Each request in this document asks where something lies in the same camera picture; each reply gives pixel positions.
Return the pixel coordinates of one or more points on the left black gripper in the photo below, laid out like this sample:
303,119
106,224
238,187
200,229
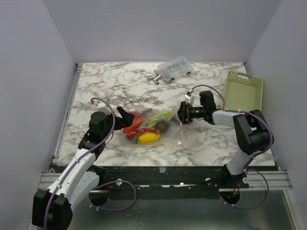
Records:
126,120

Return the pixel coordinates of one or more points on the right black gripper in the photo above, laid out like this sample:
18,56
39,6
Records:
182,112

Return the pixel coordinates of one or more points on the red fake chili pepper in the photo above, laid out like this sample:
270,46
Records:
137,132

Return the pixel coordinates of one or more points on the green fake lettuce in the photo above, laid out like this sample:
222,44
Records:
162,116

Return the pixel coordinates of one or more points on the dark purple fake eggplant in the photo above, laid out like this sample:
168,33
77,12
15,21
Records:
162,126

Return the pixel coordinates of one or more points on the clear zip top bag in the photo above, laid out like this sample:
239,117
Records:
173,135

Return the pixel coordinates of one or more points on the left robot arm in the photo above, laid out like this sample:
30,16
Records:
53,207

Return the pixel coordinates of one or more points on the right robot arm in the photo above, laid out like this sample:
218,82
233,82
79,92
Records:
253,135

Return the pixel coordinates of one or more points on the red fake tomato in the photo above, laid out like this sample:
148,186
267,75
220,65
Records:
135,113

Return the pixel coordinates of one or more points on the orange fake carrot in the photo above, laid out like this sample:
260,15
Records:
134,124

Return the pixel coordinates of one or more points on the grey fake fish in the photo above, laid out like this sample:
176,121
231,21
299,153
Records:
145,112

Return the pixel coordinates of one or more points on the yellow fake food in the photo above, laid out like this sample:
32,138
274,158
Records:
148,138

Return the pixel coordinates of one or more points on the clear plastic screw box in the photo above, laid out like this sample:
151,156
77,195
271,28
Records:
175,69

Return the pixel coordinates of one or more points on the chrome metal faucet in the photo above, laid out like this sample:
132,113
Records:
155,78

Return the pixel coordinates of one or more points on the blue tape piece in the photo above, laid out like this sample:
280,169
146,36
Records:
162,169

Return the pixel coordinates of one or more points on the green plastic basket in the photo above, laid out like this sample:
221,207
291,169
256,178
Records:
243,92

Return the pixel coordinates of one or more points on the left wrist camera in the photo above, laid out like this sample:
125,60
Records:
100,106

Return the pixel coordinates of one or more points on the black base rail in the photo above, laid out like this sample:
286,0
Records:
128,182

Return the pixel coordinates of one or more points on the aluminium frame rail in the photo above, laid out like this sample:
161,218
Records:
78,90

